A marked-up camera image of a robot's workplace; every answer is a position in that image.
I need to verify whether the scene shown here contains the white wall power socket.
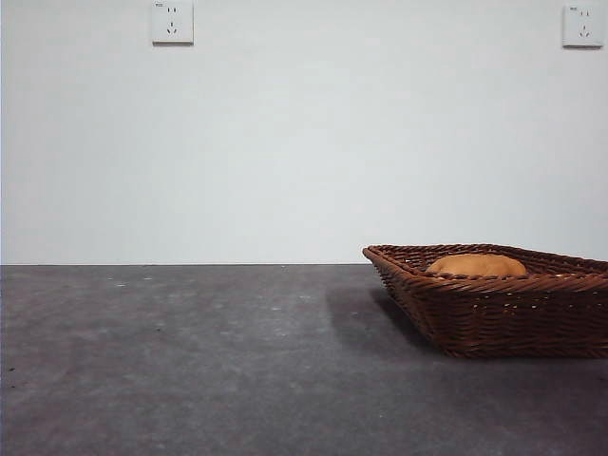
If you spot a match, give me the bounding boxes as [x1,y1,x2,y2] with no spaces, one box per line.
[561,4,604,48]
[151,0,195,47]

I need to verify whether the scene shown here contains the brown woven wicker basket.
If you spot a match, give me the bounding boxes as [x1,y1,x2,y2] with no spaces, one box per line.
[361,243,608,360]

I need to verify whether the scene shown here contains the tan toy potato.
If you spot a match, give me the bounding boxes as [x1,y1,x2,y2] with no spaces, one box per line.
[425,254,528,276]

